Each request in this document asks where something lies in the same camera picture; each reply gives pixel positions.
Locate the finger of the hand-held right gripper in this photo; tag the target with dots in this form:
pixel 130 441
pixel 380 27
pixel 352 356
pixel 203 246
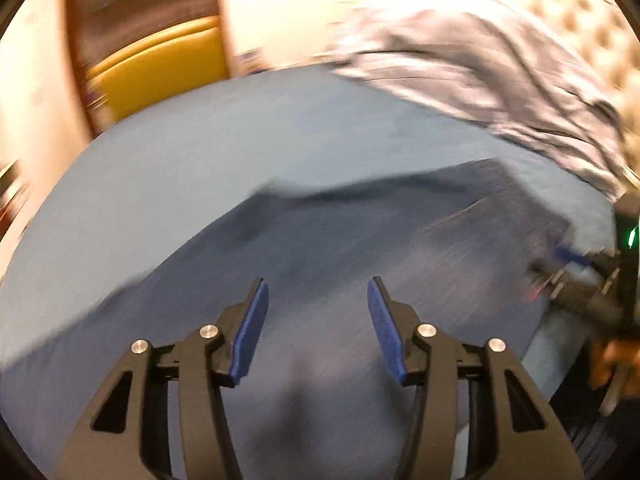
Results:
pixel 580 256
pixel 575 292

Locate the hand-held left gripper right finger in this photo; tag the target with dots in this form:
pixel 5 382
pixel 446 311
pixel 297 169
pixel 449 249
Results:
pixel 387 337

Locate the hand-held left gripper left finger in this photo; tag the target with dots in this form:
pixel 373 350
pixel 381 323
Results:
pixel 250 332

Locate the dark blue denim pants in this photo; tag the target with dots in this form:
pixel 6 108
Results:
pixel 325 240

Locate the person's right hand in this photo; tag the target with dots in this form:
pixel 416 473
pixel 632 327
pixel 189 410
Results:
pixel 620 360

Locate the bed with blue sheet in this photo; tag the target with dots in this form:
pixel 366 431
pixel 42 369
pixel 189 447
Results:
pixel 200 150

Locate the grey star print quilt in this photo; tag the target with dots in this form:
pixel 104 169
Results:
pixel 465 60

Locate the cream tufted headboard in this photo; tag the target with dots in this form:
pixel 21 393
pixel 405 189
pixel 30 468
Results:
pixel 590 25

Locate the small picture box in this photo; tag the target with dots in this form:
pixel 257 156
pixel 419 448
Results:
pixel 250 60

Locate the yellow upholstered chair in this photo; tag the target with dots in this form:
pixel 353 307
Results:
pixel 160 75

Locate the yellow cushioned chair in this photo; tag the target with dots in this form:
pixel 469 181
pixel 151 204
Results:
pixel 77 60

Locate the patterned lace curtain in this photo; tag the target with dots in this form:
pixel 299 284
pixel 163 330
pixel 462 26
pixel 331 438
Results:
pixel 150 5

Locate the cream wall cabinet unit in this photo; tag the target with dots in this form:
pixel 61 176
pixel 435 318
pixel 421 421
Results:
pixel 40 85

